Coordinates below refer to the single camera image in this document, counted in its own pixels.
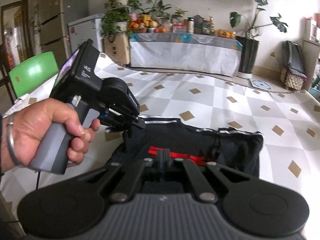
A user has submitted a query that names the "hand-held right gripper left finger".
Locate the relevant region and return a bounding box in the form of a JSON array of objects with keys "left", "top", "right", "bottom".
[{"left": 77, "top": 149, "right": 165, "bottom": 203}]

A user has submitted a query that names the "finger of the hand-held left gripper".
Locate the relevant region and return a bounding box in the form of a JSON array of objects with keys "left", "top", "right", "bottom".
[{"left": 100, "top": 110, "right": 146, "bottom": 133}]

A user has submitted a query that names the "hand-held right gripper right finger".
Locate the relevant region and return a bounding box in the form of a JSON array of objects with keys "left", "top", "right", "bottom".
[{"left": 164, "top": 149, "right": 253, "bottom": 202}]

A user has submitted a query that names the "black t-shirt red print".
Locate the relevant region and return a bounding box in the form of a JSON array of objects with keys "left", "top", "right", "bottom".
[{"left": 110, "top": 116, "right": 265, "bottom": 181}]

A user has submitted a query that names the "person's left forearm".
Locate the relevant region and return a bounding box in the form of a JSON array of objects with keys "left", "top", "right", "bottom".
[{"left": 0, "top": 115, "right": 15, "bottom": 174}]

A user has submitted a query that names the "person's left hand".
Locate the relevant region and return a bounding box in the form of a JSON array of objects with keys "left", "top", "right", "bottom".
[{"left": 2, "top": 98, "right": 101, "bottom": 168}]

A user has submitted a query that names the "cardboard box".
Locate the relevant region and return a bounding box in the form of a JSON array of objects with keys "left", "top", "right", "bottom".
[{"left": 103, "top": 34, "right": 131, "bottom": 66}]

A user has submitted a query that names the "green plastic chair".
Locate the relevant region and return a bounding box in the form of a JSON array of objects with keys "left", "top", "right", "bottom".
[{"left": 8, "top": 51, "right": 60, "bottom": 100}]

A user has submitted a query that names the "tall grey refrigerator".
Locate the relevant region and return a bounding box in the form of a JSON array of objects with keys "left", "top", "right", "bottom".
[{"left": 32, "top": 0, "right": 90, "bottom": 61}]

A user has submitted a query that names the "pink floral cloth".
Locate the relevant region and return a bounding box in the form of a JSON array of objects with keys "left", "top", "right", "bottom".
[{"left": 12, "top": 94, "right": 32, "bottom": 106}]

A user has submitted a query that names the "checkered tablecloth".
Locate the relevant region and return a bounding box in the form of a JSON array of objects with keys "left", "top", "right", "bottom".
[{"left": 0, "top": 52, "right": 320, "bottom": 205}]

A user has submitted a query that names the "side table with white cloth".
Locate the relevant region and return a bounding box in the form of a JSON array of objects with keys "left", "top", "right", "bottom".
[{"left": 129, "top": 31, "right": 243, "bottom": 77}]

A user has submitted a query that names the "silver bangle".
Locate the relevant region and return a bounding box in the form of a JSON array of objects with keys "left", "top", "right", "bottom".
[{"left": 6, "top": 114, "right": 26, "bottom": 168}]

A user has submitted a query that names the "peace lily plant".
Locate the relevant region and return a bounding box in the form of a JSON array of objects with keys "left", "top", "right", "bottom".
[{"left": 145, "top": 0, "right": 173, "bottom": 24}]

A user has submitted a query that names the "clear plastic container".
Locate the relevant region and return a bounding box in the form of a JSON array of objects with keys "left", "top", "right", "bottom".
[{"left": 172, "top": 23, "right": 187, "bottom": 34}]

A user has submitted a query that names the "small leafy potted plant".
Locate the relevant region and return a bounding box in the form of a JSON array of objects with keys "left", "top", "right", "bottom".
[{"left": 170, "top": 7, "right": 189, "bottom": 25}]

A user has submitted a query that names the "grey house ornament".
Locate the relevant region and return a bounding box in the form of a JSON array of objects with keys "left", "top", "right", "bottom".
[{"left": 194, "top": 15, "right": 205, "bottom": 35}]

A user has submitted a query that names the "pile of oranges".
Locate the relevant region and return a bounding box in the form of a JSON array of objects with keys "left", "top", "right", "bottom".
[{"left": 217, "top": 29, "right": 237, "bottom": 40}]

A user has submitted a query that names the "patterned woven bag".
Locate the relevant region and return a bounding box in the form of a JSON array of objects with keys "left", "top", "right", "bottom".
[{"left": 280, "top": 66, "right": 307, "bottom": 91}]

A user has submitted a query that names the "wooden shelf unit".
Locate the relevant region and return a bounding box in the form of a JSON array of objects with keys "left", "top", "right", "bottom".
[{"left": 302, "top": 14, "right": 320, "bottom": 96}]

